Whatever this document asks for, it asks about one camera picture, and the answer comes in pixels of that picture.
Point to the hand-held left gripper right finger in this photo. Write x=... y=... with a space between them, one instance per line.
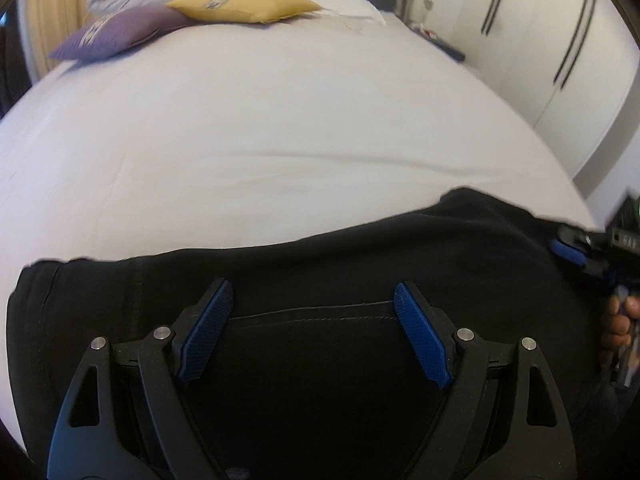
x=419 y=336

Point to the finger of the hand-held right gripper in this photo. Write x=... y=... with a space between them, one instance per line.
x=570 y=249

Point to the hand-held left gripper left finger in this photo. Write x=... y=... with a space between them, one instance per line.
x=206 y=331

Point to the black pants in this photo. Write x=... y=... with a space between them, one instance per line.
x=320 y=280

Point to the person's right hand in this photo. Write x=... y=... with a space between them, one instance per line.
x=620 y=325

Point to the white bed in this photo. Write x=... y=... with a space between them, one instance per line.
x=260 y=150

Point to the white wardrobe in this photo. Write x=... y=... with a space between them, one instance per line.
x=540 y=50

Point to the purple cushion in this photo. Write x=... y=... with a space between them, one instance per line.
x=112 y=32

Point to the yellow cushion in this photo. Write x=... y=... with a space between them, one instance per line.
x=245 y=4

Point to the white pillow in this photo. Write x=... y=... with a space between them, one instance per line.
x=332 y=4

